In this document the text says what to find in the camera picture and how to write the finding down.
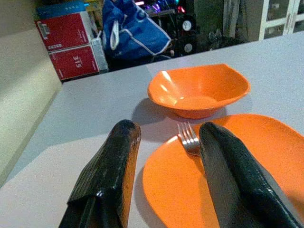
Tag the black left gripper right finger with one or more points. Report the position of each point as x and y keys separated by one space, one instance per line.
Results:
x=237 y=175

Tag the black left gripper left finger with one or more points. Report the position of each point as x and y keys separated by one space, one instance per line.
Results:
x=111 y=171

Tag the silver metal fork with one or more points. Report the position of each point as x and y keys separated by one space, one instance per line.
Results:
x=189 y=140

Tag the orange plastic plate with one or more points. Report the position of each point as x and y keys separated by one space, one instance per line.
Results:
x=175 y=187

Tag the orange plastic bowl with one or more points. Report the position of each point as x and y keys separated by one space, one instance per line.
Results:
x=199 y=90

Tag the red cardboard box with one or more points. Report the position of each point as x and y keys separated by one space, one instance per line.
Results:
x=74 y=62
x=63 y=31

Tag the blue fabric bag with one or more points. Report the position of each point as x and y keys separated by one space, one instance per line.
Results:
x=135 y=33

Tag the black computer tower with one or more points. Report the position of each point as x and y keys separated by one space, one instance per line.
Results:
x=173 y=26

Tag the white glass-door cabinet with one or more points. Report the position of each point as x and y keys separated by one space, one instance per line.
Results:
x=281 y=17

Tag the blue cardboard box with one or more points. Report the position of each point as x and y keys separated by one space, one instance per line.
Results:
x=60 y=9

